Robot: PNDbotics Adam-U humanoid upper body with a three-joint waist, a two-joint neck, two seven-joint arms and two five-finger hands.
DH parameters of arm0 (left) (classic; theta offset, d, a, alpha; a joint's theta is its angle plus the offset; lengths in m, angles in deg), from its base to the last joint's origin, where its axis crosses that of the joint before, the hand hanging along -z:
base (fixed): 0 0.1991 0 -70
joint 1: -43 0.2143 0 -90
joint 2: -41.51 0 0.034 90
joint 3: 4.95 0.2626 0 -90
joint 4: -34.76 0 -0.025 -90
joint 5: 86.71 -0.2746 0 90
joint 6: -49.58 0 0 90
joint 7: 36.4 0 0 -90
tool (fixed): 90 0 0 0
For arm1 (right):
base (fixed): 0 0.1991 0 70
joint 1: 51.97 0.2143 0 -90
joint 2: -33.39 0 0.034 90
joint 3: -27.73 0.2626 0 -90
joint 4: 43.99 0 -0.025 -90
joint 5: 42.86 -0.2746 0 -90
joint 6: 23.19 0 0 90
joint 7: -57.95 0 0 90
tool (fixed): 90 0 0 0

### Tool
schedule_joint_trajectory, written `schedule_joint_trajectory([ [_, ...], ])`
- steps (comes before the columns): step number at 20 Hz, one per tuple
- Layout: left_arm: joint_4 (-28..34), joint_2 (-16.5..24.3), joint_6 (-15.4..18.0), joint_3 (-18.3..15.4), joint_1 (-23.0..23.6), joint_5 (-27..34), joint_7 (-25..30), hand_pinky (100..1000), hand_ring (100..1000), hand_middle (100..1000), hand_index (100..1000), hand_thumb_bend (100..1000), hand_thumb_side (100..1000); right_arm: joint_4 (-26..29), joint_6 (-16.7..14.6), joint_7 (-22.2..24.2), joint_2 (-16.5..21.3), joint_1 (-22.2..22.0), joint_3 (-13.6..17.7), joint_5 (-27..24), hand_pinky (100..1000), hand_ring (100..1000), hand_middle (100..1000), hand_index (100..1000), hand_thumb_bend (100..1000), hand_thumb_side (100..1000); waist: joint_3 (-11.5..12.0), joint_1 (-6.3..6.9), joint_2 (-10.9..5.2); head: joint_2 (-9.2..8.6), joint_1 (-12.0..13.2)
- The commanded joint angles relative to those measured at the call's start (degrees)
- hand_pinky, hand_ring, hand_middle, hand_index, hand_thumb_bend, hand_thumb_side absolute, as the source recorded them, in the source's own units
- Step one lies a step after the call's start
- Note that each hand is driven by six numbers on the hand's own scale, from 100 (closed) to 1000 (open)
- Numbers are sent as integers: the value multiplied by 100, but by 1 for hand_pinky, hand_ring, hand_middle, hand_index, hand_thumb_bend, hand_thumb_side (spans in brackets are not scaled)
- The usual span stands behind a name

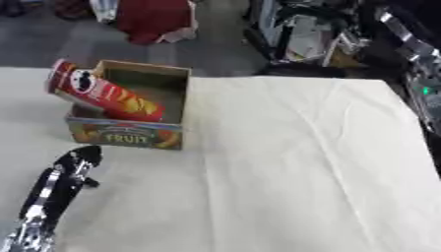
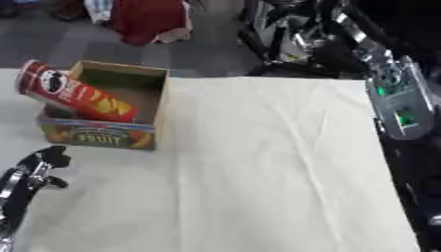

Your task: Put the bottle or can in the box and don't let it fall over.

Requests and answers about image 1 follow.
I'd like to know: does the open cardboard fruit box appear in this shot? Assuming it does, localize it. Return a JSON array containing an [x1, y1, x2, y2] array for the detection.
[[63, 59, 193, 152]]

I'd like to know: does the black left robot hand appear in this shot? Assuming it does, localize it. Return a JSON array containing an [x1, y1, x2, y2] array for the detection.
[[17, 145, 105, 227]]

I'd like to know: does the black cart with clutter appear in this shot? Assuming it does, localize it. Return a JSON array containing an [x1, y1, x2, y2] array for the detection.
[[242, 0, 376, 75]]

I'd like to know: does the red cylindrical chip can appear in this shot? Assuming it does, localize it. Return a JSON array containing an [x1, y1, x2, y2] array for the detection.
[[44, 58, 167, 123]]

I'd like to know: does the red cloth bundle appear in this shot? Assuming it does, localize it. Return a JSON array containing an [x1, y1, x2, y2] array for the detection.
[[113, 0, 200, 46]]

